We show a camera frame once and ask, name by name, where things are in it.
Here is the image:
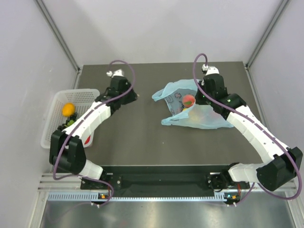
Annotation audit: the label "pink fake peach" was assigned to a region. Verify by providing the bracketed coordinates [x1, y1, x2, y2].
[182, 95, 195, 108]

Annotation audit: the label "light blue plastic bag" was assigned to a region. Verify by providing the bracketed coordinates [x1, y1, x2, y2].
[152, 79, 233, 130]

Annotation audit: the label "red fake apple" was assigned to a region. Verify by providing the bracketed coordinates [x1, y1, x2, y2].
[85, 136, 91, 145]

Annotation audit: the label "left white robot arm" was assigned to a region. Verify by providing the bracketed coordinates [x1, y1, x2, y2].
[49, 69, 138, 188]

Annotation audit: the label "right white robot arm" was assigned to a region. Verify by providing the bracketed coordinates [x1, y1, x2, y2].
[195, 73, 303, 191]

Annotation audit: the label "dark purple fake grapes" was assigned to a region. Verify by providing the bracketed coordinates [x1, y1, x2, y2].
[57, 113, 77, 131]

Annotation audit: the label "orange fake orange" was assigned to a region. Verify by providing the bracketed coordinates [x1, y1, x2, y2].
[62, 103, 76, 117]

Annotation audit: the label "green fake grapes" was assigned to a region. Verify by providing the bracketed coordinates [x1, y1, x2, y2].
[67, 120, 75, 126]

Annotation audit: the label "white perforated plastic basket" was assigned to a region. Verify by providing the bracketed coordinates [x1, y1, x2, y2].
[40, 88, 100, 149]

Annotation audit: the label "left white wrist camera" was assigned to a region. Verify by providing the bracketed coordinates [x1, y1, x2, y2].
[106, 69, 124, 78]

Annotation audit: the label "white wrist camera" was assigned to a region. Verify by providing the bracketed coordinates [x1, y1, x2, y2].
[106, 69, 124, 78]
[202, 64, 219, 76]

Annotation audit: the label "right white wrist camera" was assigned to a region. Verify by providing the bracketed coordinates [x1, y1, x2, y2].
[202, 64, 219, 76]

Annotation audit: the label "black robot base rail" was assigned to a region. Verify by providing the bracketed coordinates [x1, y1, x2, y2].
[80, 165, 250, 198]

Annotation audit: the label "left aluminium frame post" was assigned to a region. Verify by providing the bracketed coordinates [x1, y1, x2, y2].
[34, 0, 80, 72]

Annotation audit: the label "aluminium frame post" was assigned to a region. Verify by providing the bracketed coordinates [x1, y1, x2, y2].
[245, 0, 291, 70]
[34, 0, 80, 72]

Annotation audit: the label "right aluminium frame post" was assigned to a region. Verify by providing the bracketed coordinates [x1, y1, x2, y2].
[245, 0, 291, 70]

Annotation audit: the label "grey slotted cable duct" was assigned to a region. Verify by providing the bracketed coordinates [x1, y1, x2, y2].
[47, 192, 239, 202]

